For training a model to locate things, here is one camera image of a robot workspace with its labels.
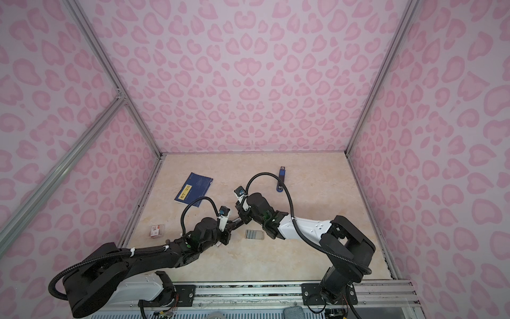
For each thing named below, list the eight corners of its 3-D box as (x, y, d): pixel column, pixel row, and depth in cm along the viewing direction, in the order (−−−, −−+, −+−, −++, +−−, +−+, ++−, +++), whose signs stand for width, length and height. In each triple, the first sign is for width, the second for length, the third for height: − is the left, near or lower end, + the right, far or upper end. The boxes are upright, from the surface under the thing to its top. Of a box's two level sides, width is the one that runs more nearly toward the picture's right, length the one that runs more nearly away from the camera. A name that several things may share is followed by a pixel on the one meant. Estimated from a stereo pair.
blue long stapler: (275, 191, 105) (275, 188, 103) (279, 169, 115) (279, 165, 113) (282, 192, 105) (283, 189, 103) (286, 170, 115) (286, 166, 112)
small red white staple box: (150, 238, 90) (147, 235, 88) (154, 227, 93) (151, 224, 91) (161, 238, 90) (159, 235, 88) (165, 227, 93) (162, 224, 91)
